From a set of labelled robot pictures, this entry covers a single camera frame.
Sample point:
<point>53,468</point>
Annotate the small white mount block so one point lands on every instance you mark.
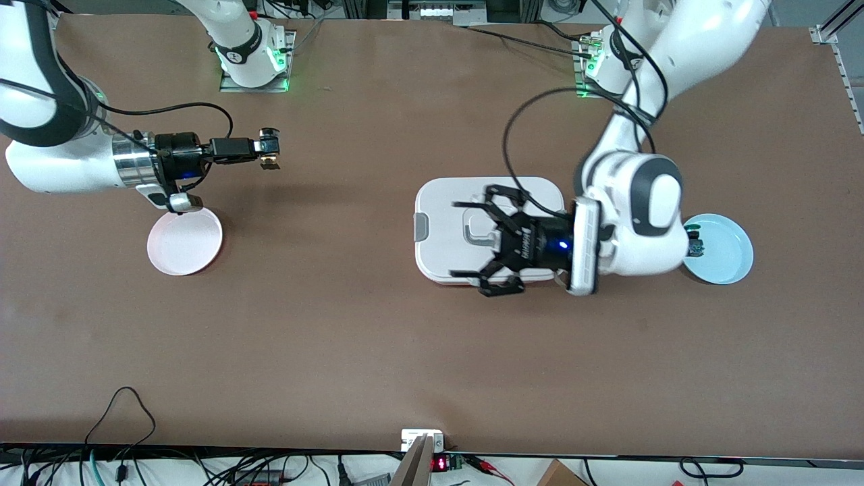
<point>412,437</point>

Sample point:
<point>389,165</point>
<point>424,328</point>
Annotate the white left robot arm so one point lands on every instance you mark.
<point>702,40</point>

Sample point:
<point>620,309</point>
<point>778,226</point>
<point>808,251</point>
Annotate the red digit display module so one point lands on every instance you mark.
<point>440,464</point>

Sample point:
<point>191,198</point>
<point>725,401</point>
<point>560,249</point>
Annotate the silver electrical box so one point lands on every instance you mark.
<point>439,12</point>

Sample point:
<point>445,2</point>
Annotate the red black clip leads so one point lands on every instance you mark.
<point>482,463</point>

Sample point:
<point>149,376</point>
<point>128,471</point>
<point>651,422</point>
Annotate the grey metal bar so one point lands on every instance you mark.
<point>413,469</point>

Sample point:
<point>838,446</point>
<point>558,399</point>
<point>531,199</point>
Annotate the brown cardboard box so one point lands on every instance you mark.
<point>560,476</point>

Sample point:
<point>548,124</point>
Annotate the light blue round plate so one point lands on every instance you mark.
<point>725,253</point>

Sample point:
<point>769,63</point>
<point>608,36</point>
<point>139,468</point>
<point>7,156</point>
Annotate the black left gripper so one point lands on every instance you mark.
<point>538,244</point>

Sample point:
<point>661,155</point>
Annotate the perforated white metal rail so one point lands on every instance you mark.
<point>848,84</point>

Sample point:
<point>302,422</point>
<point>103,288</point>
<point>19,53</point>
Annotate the white lidded lunch box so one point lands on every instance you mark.
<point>439,202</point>

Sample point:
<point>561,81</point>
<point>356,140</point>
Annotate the grey plug block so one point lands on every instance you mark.
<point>371,480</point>

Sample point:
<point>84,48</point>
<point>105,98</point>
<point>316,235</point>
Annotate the slanted aluminium profile rail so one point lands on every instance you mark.
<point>827,32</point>

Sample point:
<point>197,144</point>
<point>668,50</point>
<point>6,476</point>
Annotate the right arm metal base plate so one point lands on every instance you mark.
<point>290,40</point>

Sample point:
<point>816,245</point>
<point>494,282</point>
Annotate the blue green switch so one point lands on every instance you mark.
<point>695,246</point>

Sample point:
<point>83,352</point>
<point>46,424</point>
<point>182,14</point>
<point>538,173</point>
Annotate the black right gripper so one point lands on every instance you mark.
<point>178,154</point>

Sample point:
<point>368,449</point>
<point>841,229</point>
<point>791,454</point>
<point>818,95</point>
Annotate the orange black switch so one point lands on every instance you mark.
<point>270,140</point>

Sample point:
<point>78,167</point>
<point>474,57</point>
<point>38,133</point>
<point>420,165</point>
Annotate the black red power strip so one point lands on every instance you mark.
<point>260,479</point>

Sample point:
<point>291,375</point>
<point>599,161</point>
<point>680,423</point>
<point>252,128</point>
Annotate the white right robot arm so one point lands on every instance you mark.
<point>54,169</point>

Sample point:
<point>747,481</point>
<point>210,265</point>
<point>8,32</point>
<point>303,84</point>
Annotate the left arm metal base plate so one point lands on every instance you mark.
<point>578,74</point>

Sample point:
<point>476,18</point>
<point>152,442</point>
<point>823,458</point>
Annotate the pink round plate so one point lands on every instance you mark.
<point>184,246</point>

